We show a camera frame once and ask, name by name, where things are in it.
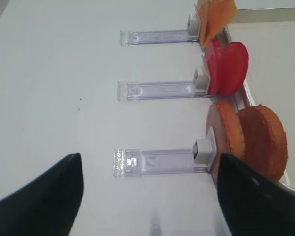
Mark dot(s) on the clear pusher track far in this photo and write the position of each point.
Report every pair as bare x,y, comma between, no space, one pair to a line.
190,34

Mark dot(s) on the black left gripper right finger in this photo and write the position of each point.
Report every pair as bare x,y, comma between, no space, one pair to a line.
251,204

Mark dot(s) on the orange cheese slice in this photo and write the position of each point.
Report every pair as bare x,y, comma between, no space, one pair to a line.
203,7
220,14

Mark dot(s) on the clear pusher track near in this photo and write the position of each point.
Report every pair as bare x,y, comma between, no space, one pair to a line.
136,162

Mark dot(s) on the red tomato slice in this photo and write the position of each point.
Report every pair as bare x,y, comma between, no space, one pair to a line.
235,61
213,58

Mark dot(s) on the red tomato slice front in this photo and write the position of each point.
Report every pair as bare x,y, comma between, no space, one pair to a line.
235,61

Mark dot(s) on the orange cheese slice front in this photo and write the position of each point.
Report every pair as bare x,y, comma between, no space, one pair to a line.
220,14

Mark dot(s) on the clear pusher track middle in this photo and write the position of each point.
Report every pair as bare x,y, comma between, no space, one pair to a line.
135,91

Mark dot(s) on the red tomato slice back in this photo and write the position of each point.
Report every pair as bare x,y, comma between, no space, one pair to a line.
213,58

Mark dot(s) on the clear pusher track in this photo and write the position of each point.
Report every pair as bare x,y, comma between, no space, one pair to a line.
136,162
135,91
190,34

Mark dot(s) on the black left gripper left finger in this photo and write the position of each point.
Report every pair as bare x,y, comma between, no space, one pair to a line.
48,205

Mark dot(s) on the orange cheese slice back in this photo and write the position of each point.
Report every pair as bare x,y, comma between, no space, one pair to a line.
203,7

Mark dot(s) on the white serving tray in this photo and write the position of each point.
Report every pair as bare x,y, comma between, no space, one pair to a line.
269,36

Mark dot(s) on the round bread slice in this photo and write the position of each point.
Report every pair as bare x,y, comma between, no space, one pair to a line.
227,129
266,147

